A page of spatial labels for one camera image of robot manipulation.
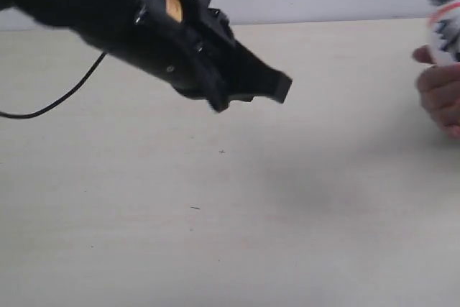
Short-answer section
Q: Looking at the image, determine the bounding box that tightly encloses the pink peach drink bottle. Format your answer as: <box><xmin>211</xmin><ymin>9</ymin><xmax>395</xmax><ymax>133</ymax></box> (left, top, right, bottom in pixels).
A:
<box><xmin>428</xmin><ymin>0</ymin><xmax>459</xmax><ymax>66</ymax></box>

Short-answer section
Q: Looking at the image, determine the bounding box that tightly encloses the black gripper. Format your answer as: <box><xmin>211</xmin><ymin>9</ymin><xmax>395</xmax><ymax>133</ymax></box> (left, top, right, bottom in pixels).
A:
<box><xmin>132</xmin><ymin>8</ymin><xmax>293</xmax><ymax>113</ymax></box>

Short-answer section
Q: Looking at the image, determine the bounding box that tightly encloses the person's open bare hand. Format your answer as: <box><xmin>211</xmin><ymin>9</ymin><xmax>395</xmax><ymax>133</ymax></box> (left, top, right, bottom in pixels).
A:
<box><xmin>412</xmin><ymin>45</ymin><xmax>459</xmax><ymax>139</ymax></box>

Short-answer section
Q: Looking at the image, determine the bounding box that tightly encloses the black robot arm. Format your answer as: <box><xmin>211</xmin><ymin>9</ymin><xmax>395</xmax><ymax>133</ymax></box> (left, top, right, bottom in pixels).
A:
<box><xmin>1</xmin><ymin>0</ymin><xmax>292</xmax><ymax>112</ymax></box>

